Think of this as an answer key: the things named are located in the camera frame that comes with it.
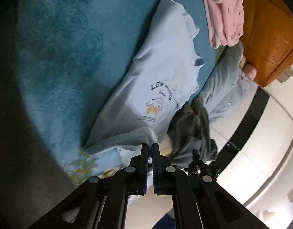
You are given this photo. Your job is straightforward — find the dark grey sweatshirt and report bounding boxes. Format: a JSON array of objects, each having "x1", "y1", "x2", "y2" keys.
[{"x1": 167, "y1": 98, "x2": 218, "y2": 168}]

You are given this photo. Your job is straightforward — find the folded pink fleece blanket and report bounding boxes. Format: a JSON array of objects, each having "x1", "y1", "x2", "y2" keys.
[{"x1": 203, "y1": 0, "x2": 244, "y2": 49}]

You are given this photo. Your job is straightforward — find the light blue printed t-shirt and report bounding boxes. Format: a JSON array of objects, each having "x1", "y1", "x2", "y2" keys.
[{"x1": 84, "y1": 0, "x2": 206, "y2": 172}]

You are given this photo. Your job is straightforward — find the beige fleece garment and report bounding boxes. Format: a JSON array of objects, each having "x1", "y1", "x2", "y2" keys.
[{"x1": 159, "y1": 134, "x2": 174, "y2": 158}]

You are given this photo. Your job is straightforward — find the orange wooden headboard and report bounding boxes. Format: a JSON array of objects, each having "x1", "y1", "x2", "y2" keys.
[{"x1": 241, "y1": 0, "x2": 293, "y2": 87}]

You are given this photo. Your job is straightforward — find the teal floral bed blanket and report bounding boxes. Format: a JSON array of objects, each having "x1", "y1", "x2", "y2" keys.
[{"x1": 13, "y1": 0, "x2": 227, "y2": 187}]

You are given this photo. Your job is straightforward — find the grey-blue floral duvet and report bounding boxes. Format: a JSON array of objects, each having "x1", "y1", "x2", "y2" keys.
[{"x1": 197, "y1": 41, "x2": 253, "y2": 123}]

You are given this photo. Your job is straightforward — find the picture frames on headboard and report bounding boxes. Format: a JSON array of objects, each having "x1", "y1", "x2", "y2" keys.
[{"x1": 277, "y1": 67, "x2": 293, "y2": 83}]

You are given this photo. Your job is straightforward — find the white black-striped wardrobe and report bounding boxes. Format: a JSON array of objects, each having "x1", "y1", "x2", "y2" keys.
[{"x1": 210, "y1": 85, "x2": 293, "y2": 204}]

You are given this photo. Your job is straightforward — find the pink pillow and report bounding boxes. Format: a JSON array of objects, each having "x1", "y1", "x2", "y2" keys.
[{"x1": 242, "y1": 64, "x2": 257, "y2": 81}]

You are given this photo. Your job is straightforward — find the yellow floral pillow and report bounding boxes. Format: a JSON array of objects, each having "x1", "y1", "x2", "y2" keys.
[{"x1": 239, "y1": 56, "x2": 246, "y2": 69}]

